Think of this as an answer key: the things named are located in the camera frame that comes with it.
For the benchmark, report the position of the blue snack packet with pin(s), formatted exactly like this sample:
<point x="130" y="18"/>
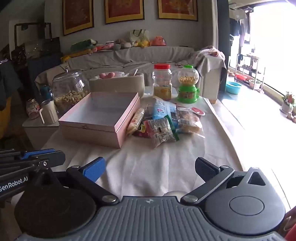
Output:
<point x="161" y="109"/>

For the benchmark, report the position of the bread roll packet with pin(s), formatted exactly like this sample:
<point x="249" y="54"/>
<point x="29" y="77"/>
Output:
<point x="135" y="124"/>

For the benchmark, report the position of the grey plush toy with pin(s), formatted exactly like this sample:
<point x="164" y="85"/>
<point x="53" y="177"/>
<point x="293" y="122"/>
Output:
<point x="121" y="44"/>

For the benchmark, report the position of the small glass jar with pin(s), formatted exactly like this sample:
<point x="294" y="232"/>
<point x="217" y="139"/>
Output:
<point x="32" y="110"/>

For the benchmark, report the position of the green gumball machine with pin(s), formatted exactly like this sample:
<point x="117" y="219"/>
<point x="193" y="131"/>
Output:
<point x="187" y="92"/>

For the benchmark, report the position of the orange plush toy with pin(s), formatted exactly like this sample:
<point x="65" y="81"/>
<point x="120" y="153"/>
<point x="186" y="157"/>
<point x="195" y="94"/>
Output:
<point x="158" y="41"/>

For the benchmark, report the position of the yellow bean bag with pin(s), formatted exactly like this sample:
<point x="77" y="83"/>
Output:
<point x="4" y="118"/>

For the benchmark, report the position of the dark blue chair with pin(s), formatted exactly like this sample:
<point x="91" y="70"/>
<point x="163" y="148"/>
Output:
<point x="44" y="67"/>

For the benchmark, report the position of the pink cardboard box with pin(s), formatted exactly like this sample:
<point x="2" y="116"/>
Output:
<point x="92" y="129"/>

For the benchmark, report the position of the beige tub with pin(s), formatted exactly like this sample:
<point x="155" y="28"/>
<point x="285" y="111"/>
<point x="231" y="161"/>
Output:
<point x="118" y="85"/>

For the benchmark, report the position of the glass fish tank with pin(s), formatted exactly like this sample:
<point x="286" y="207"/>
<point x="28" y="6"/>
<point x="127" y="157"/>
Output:
<point x="39" y="47"/>

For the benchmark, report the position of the red plastic basin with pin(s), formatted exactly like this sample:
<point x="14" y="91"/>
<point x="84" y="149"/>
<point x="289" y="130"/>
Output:
<point x="241" y="77"/>

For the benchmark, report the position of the grey covered sofa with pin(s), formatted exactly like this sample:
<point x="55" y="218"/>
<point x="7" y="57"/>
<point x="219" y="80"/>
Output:
<point x="143" y="56"/>

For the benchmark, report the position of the hanging clothes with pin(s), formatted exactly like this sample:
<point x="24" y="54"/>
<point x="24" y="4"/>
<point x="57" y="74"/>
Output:
<point x="238" y="30"/>

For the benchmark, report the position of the white mug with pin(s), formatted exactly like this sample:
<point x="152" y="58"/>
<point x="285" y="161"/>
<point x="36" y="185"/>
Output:
<point x="49" y="112"/>

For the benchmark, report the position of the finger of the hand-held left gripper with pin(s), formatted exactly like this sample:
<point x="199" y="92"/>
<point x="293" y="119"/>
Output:
<point x="37" y="154"/>
<point x="50" y="158"/>

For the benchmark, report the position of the green cushion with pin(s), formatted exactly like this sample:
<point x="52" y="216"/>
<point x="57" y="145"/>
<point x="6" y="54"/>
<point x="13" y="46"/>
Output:
<point x="83" y="45"/>

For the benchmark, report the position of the pink eggs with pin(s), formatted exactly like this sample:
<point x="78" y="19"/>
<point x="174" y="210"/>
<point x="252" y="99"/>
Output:
<point x="106" y="75"/>

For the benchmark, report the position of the metal shoe rack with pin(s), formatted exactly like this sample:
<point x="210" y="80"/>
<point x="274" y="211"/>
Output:
<point x="251" y="69"/>

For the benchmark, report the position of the blue plastic basin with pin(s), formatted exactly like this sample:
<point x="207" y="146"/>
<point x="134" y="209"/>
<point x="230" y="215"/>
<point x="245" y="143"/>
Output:
<point x="233" y="87"/>

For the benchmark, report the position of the green snack packet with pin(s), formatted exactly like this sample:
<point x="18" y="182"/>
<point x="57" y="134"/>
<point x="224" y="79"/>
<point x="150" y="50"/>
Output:
<point x="173" y="122"/>

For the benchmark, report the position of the glass jar of peanuts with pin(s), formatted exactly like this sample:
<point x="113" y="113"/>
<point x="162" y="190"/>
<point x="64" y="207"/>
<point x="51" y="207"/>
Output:
<point x="69" y="92"/>

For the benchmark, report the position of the clear candy packet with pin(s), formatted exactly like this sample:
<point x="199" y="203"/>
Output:
<point x="160" y="132"/>

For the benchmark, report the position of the potted flower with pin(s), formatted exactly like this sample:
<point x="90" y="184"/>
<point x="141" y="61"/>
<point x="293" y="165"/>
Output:
<point x="288" y="102"/>

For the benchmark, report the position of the white side table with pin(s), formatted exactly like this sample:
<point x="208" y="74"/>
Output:
<point x="39" y="134"/>

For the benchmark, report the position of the white green bag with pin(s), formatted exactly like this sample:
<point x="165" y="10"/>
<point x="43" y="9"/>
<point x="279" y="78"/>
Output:
<point x="138" y="34"/>

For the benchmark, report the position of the pink patterned cloth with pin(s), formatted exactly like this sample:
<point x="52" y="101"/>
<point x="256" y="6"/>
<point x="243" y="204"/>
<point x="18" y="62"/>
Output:
<point x="211" y="51"/>

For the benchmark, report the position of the yellow cushion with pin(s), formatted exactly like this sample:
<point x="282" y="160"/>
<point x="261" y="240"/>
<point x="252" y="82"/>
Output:
<point x="74" y="55"/>

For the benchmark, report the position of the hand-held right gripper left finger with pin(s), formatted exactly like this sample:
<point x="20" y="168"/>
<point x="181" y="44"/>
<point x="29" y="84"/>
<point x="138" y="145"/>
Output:
<point x="94" y="170"/>

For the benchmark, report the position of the tan pastry packet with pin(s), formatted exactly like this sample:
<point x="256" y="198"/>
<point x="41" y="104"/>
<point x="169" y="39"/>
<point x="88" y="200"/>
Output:
<point x="189" y="124"/>

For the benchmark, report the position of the metal spoon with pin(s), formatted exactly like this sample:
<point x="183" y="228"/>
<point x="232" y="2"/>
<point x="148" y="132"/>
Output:
<point x="135" y="72"/>

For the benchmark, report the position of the blue bottle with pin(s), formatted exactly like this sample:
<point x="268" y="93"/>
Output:
<point x="45" y="92"/>

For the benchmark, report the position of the black metal frame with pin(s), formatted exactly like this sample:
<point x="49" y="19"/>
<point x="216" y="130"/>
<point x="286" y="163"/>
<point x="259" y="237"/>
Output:
<point x="32" y="26"/>

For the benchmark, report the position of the pink plush toy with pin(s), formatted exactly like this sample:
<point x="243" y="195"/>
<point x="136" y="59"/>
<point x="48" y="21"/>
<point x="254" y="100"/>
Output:
<point x="105" y="46"/>

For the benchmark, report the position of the yellow plush toy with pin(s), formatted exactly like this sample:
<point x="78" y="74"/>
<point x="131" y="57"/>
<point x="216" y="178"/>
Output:
<point x="141" y="43"/>

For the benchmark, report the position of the plastic jar with red lid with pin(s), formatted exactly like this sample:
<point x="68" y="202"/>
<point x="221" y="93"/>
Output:
<point x="162" y="83"/>

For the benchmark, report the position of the red gold framed picture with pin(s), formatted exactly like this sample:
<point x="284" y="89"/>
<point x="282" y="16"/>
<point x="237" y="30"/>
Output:
<point x="178" y="9"/>
<point x="123" y="10"/>
<point x="77" y="16"/>

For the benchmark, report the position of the dark clothing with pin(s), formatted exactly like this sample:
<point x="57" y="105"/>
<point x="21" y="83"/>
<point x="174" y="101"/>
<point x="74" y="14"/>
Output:
<point x="9" y="81"/>

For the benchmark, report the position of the large red chips packet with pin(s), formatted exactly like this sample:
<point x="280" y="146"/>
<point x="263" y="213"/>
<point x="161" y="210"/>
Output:
<point x="141" y="134"/>

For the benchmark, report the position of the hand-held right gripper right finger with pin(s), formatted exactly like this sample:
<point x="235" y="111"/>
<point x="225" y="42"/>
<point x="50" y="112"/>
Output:
<point x="203" y="169"/>

